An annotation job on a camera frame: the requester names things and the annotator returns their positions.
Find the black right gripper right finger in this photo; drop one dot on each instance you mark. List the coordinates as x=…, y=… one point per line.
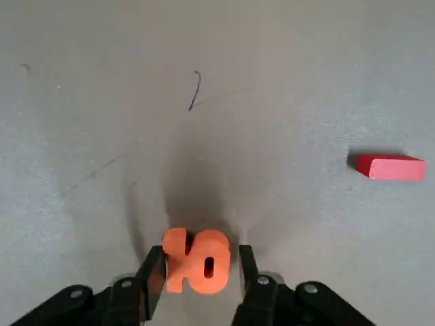
x=272, y=305

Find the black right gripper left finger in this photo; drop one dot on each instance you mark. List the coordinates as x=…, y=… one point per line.
x=112, y=305

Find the orange number ten piece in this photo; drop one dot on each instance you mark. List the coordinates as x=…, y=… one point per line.
x=221, y=251

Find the red rectangular block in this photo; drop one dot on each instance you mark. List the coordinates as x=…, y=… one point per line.
x=394, y=169

